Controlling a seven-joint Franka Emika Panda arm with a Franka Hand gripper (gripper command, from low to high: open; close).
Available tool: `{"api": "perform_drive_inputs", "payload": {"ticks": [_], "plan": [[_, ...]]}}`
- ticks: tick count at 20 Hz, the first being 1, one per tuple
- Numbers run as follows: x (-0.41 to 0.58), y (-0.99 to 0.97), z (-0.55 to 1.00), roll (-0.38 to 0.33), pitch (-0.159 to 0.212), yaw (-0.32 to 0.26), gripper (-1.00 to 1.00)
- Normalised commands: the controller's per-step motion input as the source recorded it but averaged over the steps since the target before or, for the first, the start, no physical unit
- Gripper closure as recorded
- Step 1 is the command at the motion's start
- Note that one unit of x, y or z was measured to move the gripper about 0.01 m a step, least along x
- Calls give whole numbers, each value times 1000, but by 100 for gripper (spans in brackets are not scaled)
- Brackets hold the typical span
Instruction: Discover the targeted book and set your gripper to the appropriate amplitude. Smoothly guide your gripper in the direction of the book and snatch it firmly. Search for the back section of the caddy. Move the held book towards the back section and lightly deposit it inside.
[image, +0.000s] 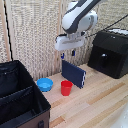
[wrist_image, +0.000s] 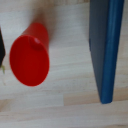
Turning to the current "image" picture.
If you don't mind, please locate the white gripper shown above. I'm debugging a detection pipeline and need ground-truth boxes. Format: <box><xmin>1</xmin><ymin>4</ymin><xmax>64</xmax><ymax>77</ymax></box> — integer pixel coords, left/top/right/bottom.
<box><xmin>54</xmin><ymin>32</ymin><xmax>86</xmax><ymax>61</ymax></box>

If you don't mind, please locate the black cable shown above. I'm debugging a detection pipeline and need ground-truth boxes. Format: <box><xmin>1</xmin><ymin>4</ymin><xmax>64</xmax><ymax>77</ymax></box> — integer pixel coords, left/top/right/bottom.
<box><xmin>84</xmin><ymin>13</ymin><xmax>128</xmax><ymax>38</ymax></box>

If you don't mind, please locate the red cup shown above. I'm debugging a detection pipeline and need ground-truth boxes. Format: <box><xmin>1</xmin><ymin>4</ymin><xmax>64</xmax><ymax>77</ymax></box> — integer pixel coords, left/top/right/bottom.
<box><xmin>60</xmin><ymin>80</ymin><xmax>74</xmax><ymax>97</ymax></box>

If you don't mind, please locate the woven bamboo screen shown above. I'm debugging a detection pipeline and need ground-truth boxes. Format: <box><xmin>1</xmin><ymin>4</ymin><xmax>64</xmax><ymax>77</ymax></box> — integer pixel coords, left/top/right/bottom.
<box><xmin>0</xmin><ymin>0</ymin><xmax>128</xmax><ymax>82</ymax></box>

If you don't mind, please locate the black fabric storage box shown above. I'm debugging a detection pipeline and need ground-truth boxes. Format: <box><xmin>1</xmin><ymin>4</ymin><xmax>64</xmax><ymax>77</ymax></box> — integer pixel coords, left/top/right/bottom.
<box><xmin>0</xmin><ymin>59</ymin><xmax>52</xmax><ymax>128</ymax></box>

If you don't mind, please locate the dark blue book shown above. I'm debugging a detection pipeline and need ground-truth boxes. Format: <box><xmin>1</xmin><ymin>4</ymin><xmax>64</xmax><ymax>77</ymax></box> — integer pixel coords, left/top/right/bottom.
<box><xmin>61</xmin><ymin>59</ymin><xmax>87</xmax><ymax>90</ymax></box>

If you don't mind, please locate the blue bowl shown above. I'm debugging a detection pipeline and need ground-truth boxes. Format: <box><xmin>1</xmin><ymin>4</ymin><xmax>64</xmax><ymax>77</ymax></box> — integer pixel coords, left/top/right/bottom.
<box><xmin>36</xmin><ymin>77</ymin><xmax>54</xmax><ymax>93</ymax></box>

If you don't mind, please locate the black case with handle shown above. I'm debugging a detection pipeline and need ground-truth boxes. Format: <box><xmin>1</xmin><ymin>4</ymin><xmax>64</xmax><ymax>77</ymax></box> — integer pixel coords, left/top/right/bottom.
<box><xmin>87</xmin><ymin>28</ymin><xmax>128</xmax><ymax>80</ymax></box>

